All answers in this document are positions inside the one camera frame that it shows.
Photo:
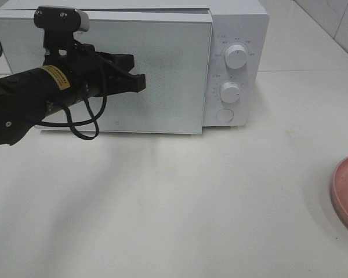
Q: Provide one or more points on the white microwave door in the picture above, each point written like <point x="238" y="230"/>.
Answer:
<point x="170" y="46"/>

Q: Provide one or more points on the white timer knob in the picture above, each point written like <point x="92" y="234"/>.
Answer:
<point x="230" y="92"/>

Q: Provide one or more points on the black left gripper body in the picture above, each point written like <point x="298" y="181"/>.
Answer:
<point x="84" y="66"/>

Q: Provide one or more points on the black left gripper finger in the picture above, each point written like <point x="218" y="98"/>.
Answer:
<point x="61" y="18"/>
<point x="117" y="69"/>

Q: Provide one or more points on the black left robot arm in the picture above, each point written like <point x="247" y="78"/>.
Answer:
<point x="28" y="97"/>

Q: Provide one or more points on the upper white power knob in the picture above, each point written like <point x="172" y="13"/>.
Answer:
<point x="236" y="56"/>

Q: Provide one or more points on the round white door button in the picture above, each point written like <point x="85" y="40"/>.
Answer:
<point x="225" y="115"/>

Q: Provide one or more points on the white microwave oven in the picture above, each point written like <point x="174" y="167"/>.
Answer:
<point x="243" y="22"/>

